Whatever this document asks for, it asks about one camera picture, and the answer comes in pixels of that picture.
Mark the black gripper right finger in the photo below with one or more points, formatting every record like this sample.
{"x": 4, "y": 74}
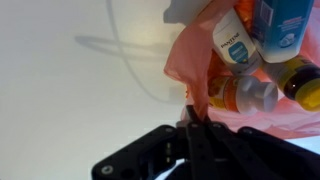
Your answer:
{"x": 260, "y": 156}

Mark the dark bottle with yellow cap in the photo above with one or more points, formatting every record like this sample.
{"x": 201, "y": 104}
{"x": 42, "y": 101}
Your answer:
{"x": 300, "y": 83}

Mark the white Pantene shampoo bottle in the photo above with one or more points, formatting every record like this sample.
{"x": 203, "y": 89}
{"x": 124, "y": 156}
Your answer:
{"x": 236, "y": 46}

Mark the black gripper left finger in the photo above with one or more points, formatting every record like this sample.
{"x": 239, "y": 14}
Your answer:
{"x": 160, "y": 150}

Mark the orange label bottle white cap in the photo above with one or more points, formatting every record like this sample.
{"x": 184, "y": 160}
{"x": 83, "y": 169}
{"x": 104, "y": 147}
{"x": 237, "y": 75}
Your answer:
{"x": 243, "y": 95}

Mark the orange plastic bag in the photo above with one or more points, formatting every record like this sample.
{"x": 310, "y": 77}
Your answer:
{"x": 190, "y": 66}

